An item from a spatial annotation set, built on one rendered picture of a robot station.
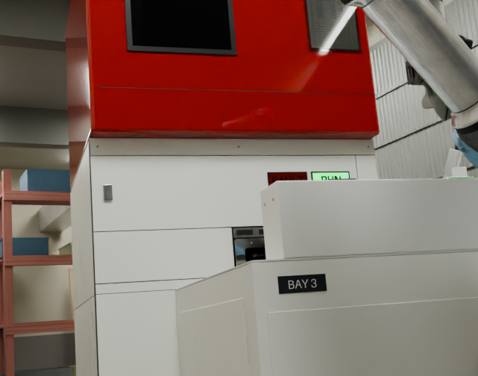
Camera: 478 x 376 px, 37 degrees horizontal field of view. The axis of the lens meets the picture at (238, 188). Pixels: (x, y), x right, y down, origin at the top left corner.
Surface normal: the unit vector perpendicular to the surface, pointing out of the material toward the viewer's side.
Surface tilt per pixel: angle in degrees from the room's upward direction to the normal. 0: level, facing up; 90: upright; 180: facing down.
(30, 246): 90
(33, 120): 90
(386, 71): 90
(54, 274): 90
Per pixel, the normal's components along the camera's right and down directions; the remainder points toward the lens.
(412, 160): -0.90, -0.02
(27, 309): 0.44, -0.22
